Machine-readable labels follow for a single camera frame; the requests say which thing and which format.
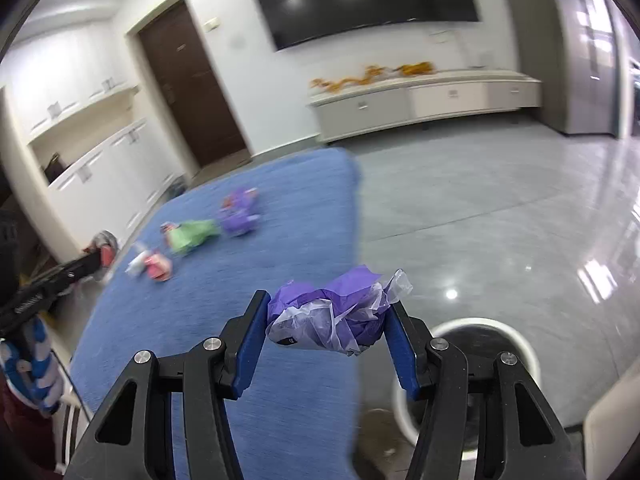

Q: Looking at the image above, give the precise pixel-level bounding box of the purple white bag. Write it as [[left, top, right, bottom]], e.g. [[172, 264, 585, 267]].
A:
[[266, 266, 412, 356]]

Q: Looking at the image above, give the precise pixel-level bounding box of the purple wrapper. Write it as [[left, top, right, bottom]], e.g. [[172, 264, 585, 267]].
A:
[[218, 188, 260, 236]]

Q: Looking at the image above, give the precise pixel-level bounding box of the white round trash bin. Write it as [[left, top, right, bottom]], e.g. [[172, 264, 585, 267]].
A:
[[393, 318, 541, 445]]

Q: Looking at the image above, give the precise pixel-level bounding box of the blue white striped glove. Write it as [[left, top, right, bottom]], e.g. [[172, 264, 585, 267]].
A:
[[1, 316, 64, 416]]

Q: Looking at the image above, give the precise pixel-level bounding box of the pink wrapper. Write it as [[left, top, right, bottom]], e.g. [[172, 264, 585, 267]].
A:
[[125, 242, 172, 282]]

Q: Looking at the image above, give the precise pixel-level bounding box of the blue fluffy blanket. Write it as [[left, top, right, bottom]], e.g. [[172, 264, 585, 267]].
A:
[[70, 148, 359, 479]]

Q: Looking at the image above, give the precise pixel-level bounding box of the green crumpled wrapper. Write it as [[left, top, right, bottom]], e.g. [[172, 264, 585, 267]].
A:
[[160, 220, 220, 255]]

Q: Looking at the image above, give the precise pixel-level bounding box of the dark bag on shelf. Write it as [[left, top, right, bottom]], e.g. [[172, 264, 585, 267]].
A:
[[43, 153, 66, 183]]

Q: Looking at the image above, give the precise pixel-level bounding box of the dark brown door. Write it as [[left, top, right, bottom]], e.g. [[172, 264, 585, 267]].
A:
[[138, 0, 246, 166]]

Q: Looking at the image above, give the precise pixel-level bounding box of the white TV cabinet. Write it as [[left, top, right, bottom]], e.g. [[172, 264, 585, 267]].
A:
[[309, 70, 541, 143]]

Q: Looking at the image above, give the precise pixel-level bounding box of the golden tiger ornament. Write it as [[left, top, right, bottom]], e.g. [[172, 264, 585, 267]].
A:
[[393, 62, 436, 77]]

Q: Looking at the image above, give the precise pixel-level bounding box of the golden dragon ornament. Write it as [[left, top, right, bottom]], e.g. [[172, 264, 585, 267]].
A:
[[309, 65, 390, 93]]

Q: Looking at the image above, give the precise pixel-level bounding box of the grey refrigerator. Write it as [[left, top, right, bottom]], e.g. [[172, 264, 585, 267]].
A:
[[554, 0, 618, 136]]

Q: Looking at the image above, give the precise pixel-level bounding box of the white wall cupboard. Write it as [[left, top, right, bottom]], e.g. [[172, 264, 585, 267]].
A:
[[1, 21, 190, 261]]

